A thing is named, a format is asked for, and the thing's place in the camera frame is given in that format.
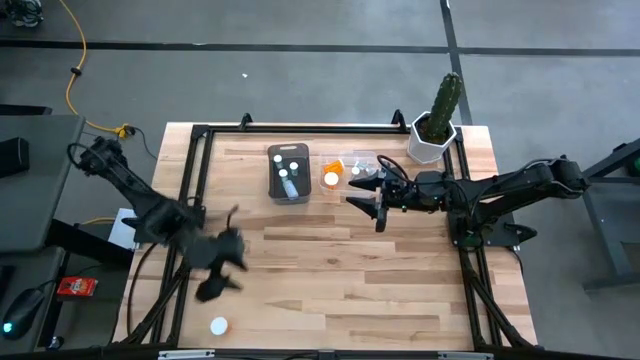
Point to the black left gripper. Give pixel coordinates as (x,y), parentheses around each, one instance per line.
(220,250)

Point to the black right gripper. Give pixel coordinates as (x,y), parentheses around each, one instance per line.
(402,197)

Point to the small clear pill bottle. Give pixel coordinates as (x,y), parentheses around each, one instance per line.
(290,189)
(367,165)
(278,159)
(294,166)
(355,170)

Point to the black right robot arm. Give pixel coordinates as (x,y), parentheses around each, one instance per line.
(500,187)

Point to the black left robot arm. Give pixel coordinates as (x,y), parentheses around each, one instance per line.
(135,192)

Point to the clear plastic bin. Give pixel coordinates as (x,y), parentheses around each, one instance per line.
(350,185)

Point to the grey plastic bin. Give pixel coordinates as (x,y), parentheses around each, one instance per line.
(302,187)

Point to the white plant pot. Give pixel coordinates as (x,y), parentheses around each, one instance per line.
(425,150)

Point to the white box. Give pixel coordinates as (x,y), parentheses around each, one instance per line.
(120,235)

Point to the green cactus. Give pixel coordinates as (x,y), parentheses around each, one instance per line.
(445,100)

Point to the black metal bar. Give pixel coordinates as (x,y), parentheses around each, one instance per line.
(90,245)

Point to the red snack packet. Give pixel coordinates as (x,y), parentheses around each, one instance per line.
(76,287)

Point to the grey desk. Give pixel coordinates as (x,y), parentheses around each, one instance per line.
(40,200)
(30,265)

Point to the black computer mouse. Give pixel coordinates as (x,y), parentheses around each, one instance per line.
(22,315)

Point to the black speaker box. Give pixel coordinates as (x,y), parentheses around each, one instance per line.
(12,157)

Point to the person's shoe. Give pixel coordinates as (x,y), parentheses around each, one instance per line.
(25,11)

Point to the silver aluminium bracket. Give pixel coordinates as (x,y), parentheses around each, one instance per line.
(185,354)
(465,356)

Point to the black aluminium rig frame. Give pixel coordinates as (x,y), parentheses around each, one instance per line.
(325,130)

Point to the dark metal cart frame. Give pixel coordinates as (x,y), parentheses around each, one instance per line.
(605,235)

